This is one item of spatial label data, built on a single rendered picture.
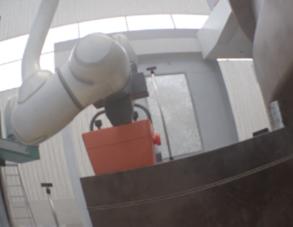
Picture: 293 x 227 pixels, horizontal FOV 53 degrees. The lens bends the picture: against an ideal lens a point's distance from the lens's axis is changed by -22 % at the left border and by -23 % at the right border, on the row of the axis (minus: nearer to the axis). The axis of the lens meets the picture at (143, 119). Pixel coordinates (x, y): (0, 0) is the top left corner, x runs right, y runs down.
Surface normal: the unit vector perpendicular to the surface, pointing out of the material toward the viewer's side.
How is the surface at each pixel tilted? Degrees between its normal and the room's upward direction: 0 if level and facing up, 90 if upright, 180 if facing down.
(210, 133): 90
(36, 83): 71
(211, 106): 90
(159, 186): 90
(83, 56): 94
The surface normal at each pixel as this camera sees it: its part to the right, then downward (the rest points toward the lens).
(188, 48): 0.19, -0.27
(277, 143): -0.13, -0.21
